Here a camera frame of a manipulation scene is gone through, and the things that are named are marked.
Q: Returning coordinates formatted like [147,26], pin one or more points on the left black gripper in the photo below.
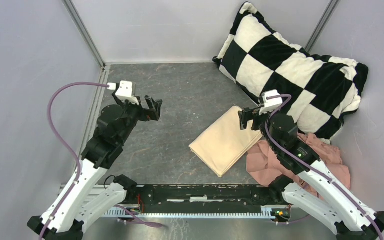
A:
[155,105]

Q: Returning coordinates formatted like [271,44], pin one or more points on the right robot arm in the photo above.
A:
[347,217]

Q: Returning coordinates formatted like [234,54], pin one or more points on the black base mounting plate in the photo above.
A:
[202,199]

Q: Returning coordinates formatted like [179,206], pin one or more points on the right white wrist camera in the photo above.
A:
[269,101]

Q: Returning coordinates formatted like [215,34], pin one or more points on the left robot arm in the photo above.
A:
[69,217]

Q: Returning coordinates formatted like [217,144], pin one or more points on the black white checkered pillow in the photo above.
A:
[323,88]

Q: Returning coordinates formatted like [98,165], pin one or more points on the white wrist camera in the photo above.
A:
[123,92]
[269,101]

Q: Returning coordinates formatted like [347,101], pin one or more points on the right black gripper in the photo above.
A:
[248,114]

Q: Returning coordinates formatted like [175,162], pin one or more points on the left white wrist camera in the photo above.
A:
[123,92]

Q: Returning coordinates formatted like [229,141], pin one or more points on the beige cloth wrap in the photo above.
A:
[223,143]

